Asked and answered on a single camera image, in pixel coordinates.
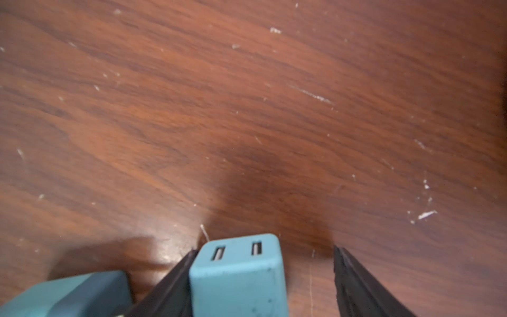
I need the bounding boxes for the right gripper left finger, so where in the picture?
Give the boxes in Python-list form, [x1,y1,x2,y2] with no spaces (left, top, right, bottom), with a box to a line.
[125,250,198,317]

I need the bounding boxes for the teal plug top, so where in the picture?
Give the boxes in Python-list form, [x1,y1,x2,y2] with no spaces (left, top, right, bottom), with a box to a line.
[189,234,289,316]

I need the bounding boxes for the teal plug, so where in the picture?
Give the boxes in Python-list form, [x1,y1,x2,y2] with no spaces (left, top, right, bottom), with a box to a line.
[189,234,289,316]
[1,271,133,316]

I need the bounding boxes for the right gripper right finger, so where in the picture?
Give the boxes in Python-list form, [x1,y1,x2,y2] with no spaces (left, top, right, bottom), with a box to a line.
[334,246,415,317]

